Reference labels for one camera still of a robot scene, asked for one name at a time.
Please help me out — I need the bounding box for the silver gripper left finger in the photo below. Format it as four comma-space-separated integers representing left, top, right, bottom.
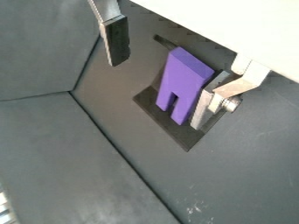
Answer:
88, 0, 131, 67

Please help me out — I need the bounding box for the purple double-square block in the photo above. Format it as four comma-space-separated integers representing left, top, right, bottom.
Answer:
155, 47, 215, 125

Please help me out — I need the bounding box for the black curved holder stand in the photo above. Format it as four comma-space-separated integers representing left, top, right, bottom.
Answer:
134, 35, 230, 151

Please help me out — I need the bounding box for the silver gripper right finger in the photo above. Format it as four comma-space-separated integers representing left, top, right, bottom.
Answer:
191, 54, 271, 130

